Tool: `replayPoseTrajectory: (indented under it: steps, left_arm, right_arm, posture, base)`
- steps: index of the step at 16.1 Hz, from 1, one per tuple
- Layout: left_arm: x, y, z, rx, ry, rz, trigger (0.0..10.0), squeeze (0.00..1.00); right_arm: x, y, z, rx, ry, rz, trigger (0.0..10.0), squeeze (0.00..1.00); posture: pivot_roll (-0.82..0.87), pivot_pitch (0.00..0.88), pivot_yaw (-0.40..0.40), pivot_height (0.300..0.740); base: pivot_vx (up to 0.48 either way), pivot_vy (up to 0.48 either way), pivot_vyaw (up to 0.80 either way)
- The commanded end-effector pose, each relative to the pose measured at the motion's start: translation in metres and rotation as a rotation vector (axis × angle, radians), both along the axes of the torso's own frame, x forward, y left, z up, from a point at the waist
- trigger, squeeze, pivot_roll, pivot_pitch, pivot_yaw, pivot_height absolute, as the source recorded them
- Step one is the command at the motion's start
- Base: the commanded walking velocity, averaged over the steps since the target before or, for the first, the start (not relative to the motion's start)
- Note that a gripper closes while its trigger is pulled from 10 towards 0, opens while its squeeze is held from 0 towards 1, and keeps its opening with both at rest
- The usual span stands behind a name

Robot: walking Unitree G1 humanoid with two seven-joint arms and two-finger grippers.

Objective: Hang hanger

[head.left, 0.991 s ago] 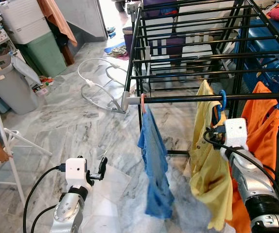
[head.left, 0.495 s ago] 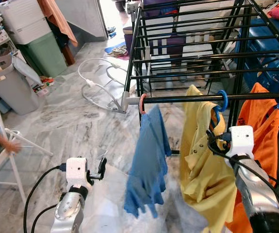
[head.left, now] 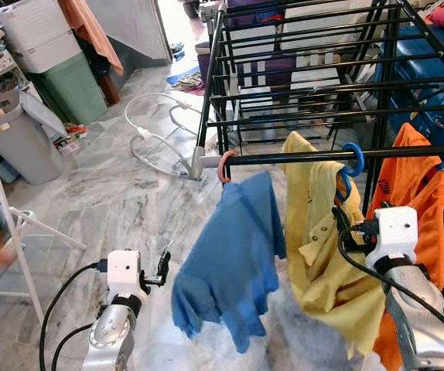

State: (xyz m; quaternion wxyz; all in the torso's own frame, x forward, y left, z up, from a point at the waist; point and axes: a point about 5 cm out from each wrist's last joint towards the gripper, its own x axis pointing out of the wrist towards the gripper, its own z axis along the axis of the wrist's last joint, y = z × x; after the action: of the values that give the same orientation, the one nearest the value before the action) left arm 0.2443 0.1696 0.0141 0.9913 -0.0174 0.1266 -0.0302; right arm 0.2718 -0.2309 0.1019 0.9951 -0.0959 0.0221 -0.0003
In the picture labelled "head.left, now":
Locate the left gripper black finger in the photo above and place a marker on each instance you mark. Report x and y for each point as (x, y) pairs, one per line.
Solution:
(164, 264)

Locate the yellow shirt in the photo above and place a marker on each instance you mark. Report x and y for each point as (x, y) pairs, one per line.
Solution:
(322, 270)

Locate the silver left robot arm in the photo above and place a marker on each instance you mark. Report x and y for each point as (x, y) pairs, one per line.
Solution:
(110, 332)

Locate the pink hanger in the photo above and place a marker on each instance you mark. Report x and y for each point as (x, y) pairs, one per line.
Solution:
(222, 166)

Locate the blue shirt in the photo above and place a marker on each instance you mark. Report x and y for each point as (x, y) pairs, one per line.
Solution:
(230, 263)

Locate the orange shirt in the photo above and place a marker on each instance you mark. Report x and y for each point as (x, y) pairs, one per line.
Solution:
(415, 178)

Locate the black drying rack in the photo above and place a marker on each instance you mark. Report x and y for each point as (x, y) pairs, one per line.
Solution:
(299, 158)

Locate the white folding chair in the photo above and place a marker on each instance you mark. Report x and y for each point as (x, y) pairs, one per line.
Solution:
(22, 226)

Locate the grey laundry bin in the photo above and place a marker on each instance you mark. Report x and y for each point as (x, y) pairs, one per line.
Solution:
(21, 151)

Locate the purple armchair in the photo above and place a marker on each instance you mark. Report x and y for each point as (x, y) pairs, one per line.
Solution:
(276, 69)

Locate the colourful play mat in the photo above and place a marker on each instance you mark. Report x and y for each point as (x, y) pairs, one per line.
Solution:
(185, 79)

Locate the grey perforated bin lid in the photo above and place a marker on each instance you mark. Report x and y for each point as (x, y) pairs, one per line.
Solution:
(46, 116)

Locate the blue fabric bag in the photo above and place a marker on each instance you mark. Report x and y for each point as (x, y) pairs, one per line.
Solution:
(423, 54)

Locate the green plastic bin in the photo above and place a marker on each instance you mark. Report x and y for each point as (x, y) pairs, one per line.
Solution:
(75, 89)

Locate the white plastic storage bin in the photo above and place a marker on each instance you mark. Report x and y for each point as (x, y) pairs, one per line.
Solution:
(40, 35)

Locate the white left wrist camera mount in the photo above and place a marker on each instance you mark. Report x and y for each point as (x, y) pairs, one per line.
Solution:
(124, 274)

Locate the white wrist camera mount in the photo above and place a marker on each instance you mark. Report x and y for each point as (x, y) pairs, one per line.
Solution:
(392, 232)
(124, 274)

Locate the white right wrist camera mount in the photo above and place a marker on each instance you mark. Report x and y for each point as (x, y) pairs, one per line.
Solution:
(392, 232)

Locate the white baby bouncer frame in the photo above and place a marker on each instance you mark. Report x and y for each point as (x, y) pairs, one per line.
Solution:
(141, 133)

